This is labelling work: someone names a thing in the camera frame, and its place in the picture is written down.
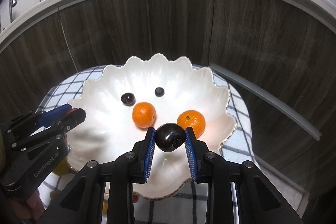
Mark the green round fruit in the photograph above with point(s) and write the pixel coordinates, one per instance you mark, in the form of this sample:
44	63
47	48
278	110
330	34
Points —
62	168

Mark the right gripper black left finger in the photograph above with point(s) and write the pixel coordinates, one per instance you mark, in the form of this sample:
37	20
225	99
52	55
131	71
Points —
81	201

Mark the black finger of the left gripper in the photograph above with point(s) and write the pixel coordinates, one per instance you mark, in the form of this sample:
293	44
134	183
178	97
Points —
27	124
65	121

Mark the small dark grape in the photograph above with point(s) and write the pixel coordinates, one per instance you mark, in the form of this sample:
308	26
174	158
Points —
159	92

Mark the orange mandarin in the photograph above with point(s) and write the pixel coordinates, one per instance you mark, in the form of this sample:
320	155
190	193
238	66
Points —
143	115
194	119

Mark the large dark plum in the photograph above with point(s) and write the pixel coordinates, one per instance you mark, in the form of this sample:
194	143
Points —
170	136

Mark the person's left hand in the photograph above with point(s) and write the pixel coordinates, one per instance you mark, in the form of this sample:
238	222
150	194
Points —
31	208

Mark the white blue checkered cloth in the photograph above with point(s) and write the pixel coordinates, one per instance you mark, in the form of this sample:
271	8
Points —
189	204

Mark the red grape tomato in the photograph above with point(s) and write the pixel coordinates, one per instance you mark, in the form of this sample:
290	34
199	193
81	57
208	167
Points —
70	111
135	198

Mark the white scalloped ceramic bowl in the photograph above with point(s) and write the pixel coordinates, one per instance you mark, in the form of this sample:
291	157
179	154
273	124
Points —
109	131

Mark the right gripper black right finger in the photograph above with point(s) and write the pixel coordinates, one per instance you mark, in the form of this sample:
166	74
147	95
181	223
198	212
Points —
232	186

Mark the chrome kitchen faucet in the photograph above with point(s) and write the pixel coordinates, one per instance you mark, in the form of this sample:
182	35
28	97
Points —
12	4

